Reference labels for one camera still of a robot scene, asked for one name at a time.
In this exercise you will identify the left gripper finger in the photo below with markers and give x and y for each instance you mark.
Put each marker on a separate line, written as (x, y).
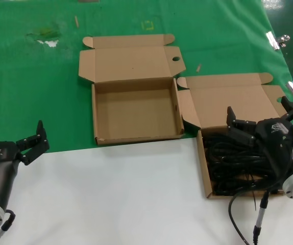
(39, 131)
(35, 154)

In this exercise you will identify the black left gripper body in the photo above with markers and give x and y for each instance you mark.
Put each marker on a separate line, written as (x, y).
(1, 163)

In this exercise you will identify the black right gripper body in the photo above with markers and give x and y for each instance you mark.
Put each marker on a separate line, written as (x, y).
(276, 143)

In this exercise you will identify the open cardboard mailer box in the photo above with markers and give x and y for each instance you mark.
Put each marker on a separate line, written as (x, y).
(136, 109)
(233, 97)

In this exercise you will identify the green table cloth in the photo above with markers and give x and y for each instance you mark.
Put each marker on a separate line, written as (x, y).
(34, 89)

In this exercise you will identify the yellow square tape marking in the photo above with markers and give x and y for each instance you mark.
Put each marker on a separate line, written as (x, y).
(151, 25)

